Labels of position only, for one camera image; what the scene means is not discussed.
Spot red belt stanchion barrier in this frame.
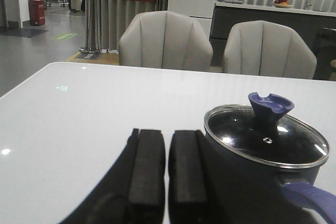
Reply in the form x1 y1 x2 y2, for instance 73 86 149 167
79 0 160 54

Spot fruit plate on counter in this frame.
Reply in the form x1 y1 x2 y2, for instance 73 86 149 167
273 0 293 8

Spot dark blue saucepan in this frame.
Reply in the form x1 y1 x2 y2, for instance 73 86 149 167
203 104 336 224

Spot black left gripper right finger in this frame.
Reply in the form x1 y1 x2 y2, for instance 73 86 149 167
168 130 236 223

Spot red trash bin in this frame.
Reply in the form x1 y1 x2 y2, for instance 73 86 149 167
28 0 45 26

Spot left beige upholstered chair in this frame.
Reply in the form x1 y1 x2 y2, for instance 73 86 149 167
119 10 213 71

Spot beige upholstered chair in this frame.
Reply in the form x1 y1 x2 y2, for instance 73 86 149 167
119 10 213 71
222 20 317 79

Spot glass lid with blue knob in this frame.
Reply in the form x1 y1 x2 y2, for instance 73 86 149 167
204 92 330 169

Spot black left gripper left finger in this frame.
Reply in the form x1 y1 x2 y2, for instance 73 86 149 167
62 129 165 223

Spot dark kitchen counter cabinet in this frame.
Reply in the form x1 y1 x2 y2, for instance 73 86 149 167
209 2 335 67

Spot right beige upholstered chair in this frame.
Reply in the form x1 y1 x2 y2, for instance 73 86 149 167
222 20 317 79

